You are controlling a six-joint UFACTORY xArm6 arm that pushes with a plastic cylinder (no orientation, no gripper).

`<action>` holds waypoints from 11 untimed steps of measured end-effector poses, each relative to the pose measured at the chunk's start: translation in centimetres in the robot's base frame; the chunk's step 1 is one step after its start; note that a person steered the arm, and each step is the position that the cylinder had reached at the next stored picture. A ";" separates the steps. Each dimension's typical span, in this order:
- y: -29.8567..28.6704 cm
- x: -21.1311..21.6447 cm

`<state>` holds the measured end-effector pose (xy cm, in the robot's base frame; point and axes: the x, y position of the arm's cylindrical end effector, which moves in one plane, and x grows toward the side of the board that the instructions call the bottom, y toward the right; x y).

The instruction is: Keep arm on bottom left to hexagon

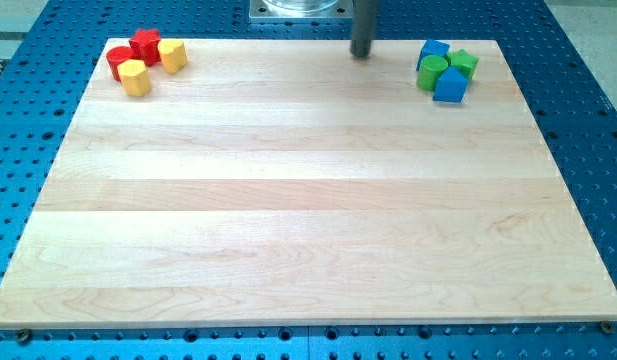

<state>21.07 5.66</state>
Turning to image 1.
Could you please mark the board stop screw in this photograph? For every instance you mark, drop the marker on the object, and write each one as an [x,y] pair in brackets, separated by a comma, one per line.
[23,336]
[606,327]

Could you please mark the large wooden board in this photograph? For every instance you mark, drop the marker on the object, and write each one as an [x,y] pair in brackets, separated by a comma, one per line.
[282,182]

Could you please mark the blue pentagon block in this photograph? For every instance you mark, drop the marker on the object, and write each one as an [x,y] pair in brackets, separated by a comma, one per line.
[451,86]

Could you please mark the yellow hexagon block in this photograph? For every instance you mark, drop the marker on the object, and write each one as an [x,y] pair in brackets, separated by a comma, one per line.
[134,77]

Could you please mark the green cylinder block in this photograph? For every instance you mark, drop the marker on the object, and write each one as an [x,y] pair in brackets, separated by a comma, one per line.
[430,70]

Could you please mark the right board stop screw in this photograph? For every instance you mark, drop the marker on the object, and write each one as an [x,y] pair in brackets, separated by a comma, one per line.
[606,327]

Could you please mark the red star block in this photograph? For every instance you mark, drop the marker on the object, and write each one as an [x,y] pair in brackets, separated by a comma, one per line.
[144,44]

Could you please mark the green star block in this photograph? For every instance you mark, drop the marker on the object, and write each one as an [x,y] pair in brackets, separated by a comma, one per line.
[465,62]

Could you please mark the red cylinder block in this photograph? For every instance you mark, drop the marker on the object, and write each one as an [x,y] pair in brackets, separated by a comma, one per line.
[116,56]

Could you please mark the blue cube block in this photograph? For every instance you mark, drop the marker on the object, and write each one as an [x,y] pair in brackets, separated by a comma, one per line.
[432,47]

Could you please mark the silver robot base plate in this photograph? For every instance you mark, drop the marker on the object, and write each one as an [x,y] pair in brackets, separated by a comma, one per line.
[300,9]

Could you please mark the left board stop screw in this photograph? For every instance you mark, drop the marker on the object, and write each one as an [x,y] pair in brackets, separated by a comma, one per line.
[23,336]

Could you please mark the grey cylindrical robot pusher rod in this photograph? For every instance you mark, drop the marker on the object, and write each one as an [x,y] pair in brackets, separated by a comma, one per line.
[363,27]

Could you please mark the yellow heart block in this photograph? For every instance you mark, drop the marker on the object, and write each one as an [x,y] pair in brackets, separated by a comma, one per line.
[172,54]

